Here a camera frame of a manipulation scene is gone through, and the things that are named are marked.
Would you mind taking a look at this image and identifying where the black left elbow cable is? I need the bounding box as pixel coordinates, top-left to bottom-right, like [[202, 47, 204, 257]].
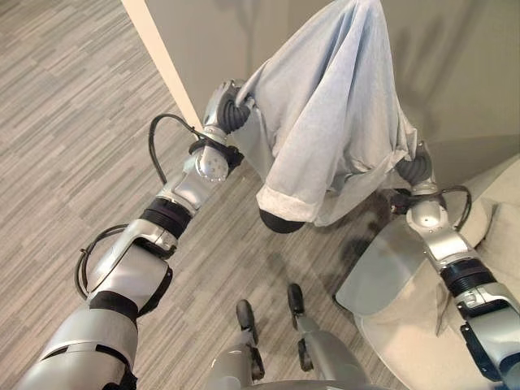
[[74, 224, 129, 301]]

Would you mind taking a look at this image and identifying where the dark round object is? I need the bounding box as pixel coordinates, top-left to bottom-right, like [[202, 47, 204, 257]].
[[259, 209, 305, 236]]

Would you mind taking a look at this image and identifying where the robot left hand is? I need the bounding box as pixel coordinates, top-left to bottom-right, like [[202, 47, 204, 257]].
[[201, 78, 257, 135]]

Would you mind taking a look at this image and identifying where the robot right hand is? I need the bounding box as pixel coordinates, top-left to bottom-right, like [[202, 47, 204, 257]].
[[394, 141, 439, 192]]

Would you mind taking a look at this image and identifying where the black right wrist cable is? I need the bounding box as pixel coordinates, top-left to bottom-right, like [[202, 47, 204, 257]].
[[434, 184, 474, 232]]

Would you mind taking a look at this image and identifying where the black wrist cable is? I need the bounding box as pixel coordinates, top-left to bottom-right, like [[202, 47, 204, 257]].
[[147, 113, 204, 184], [434, 184, 474, 232]]

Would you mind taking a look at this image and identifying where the grey sofa cushion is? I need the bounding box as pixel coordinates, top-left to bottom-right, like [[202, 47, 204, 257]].
[[333, 229, 434, 319]]

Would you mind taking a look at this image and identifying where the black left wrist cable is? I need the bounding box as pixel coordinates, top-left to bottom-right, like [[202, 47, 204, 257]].
[[147, 113, 204, 184]]

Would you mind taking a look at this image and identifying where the cream wall corner trim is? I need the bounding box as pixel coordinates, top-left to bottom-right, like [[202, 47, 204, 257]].
[[120, 0, 204, 129]]

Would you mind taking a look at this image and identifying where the light blue shirt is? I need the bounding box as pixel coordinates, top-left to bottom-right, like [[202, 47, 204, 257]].
[[241, 0, 419, 228]]

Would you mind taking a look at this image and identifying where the robot left leg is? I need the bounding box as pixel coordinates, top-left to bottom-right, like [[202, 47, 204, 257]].
[[205, 299, 267, 390]]

